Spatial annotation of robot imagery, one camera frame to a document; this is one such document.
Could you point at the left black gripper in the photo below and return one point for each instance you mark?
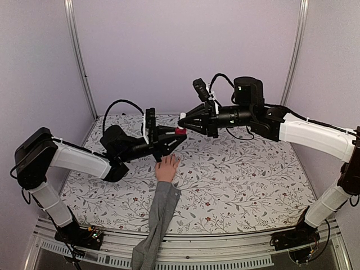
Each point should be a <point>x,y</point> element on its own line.
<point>160,144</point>

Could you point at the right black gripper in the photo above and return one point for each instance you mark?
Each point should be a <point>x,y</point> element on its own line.
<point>200,113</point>

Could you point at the red nail polish bottle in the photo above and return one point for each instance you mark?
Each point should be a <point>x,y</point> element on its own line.
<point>180,131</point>

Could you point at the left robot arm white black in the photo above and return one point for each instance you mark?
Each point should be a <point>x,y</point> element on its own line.
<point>42,150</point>

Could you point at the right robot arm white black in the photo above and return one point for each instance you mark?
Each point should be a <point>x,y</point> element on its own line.
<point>279,123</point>

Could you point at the person's hand on table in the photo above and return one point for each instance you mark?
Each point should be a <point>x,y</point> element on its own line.
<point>165,170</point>

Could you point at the floral patterned table cloth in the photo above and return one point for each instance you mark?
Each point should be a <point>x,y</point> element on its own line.
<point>230,184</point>

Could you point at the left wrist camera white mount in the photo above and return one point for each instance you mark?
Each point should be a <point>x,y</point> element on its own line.
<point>149,123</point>

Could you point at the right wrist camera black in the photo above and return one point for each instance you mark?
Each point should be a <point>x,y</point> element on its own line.
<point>204,95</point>

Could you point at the front aluminium rail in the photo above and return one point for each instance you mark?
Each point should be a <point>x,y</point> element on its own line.
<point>254,250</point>

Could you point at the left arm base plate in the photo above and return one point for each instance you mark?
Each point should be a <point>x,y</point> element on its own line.
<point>73,234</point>

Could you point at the left aluminium frame post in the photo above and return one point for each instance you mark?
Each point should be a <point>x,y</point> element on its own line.
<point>71,22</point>

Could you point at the aluminium frame post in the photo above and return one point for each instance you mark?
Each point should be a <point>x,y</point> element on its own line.
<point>71,22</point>
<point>299,35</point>

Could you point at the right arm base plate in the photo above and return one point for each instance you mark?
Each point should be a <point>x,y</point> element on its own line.
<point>303,237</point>

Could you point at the right aluminium frame post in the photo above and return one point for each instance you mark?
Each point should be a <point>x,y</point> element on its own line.
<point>299,35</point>

